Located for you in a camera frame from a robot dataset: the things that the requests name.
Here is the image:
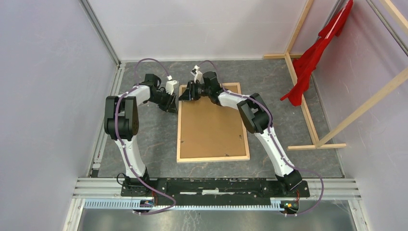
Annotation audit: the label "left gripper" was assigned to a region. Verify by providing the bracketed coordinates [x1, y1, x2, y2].
[147, 90, 179, 115]

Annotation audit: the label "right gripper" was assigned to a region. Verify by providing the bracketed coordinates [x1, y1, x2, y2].
[178, 81, 210, 102]

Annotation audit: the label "white wooden picture frame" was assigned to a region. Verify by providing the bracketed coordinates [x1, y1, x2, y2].
[176, 82, 251, 164]

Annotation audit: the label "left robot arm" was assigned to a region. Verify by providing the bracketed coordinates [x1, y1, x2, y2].
[103, 74, 179, 196]

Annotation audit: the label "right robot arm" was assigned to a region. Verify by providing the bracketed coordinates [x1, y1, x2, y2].
[179, 67, 303, 196]

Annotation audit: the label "red cloth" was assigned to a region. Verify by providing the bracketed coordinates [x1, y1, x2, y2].
[281, 0, 354, 106]

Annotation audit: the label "wooden beam rack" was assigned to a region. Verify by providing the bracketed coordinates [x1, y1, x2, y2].
[263, 0, 408, 151]

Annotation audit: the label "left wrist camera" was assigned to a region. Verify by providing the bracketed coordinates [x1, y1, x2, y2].
[165, 75, 179, 95]

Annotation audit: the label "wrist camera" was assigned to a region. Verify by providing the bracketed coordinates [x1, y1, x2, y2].
[191, 65, 203, 83]
[165, 75, 179, 95]

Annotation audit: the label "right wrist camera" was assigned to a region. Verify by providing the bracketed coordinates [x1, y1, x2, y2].
[191, 65, 203, 83]

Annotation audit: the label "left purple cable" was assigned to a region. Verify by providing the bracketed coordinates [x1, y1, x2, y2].
[115, 58, 177, 216]

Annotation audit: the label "purple cable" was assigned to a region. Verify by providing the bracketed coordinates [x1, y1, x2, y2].
[115, 58, 177, 216]
[197, 60, 325, 218]

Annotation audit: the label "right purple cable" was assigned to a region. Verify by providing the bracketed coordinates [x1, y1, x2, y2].
[197, 60, 325, 218]

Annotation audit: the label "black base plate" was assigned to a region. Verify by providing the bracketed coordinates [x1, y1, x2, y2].
[121, 178, 310, 206]

